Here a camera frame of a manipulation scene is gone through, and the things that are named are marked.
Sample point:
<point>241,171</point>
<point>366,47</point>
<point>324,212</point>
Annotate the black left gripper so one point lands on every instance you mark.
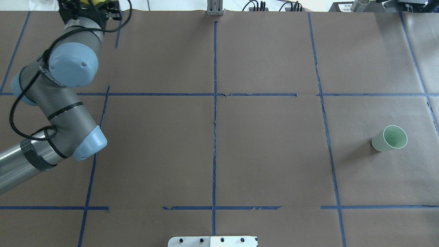
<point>81,12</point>

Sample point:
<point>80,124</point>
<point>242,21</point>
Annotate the yellow plastic cup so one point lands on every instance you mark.
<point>96,2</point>

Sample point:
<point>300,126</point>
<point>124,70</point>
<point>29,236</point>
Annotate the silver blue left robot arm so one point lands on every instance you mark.
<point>48,82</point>

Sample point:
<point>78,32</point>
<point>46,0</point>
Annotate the silver metal cup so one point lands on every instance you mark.
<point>359,5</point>

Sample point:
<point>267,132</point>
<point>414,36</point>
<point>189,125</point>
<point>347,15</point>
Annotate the light green plastic cup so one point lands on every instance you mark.
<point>390,138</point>

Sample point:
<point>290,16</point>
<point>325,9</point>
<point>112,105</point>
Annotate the aluminium frame post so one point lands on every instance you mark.
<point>215,8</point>

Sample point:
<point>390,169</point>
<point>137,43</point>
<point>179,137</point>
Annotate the white camera pole with base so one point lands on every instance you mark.
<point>213,241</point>

